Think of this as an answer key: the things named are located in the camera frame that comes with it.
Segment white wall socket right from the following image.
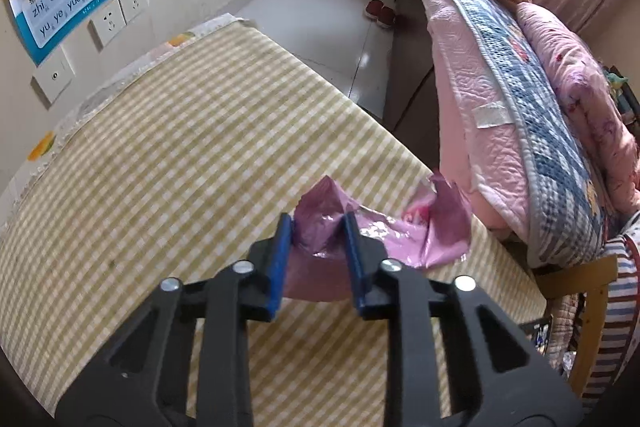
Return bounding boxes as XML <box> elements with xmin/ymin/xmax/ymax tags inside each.
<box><xmin>119</xmin><ymin>0</ymin><xmax>149</xmax><ymax>24</ymax></box>

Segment white wall socket left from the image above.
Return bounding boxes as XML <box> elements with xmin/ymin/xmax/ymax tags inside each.
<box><xmin>32</xmin><ymin>46</ymin><xmax>75</xmax><ymax>107</ymax></box>

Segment blue plaid quilt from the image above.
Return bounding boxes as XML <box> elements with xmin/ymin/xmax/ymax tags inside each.
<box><xmin>452</xmin><ymin>0</ymin><xmax>606</xmax><ymax>268</ymax></box>

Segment pink bed sheet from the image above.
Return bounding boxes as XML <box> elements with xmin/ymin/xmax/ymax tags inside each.
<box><xmin>421</xmin><ymin>0</ymin><xmax>529</xmax><ymax>242</ymax></box>

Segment red slippers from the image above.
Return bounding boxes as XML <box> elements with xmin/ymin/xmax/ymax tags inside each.
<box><xmin>363</xmin><ymin>0</ymin><xmax>396</xmax><ymax>29</ymax></box>

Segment wooden chair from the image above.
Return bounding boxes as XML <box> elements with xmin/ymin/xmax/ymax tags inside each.
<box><xmin>531</xmin><ymin>253</ymin><xmax>622</xmax><ymax>398</ymax></box>

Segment white wall socket middle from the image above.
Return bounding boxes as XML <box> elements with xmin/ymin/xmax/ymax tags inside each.
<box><xmin>90</xmin><ymin>0</ymin><xmax>126</xmax><ymax>49</ymax></box>

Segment white wall socket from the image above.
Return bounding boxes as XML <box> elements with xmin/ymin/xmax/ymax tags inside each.
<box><xmin>32</xmin><ymin>46</ymin><xmax>75</xmax><ymax>107</ymax></box>
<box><xmin>119</xmin><ymin>0</ymin><xmax>149</xmax><ymax>24</ymax></box>
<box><xmin>90</xmin><ymin>0</ymin><xmax>126</xmax><ymax>49</ymax></box>

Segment pink floral duvet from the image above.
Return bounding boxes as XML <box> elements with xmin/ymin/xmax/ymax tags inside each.
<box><xmin>516</xmin><ymin>2</ymin><xmax>639</xmax><ymax>216</ymax></box>

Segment purple plastic bag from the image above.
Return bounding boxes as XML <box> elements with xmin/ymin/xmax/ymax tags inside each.
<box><xmin>283</xmin><ymin>173</ymin><xmax>473</xmax><ymax>303</ymax></box>

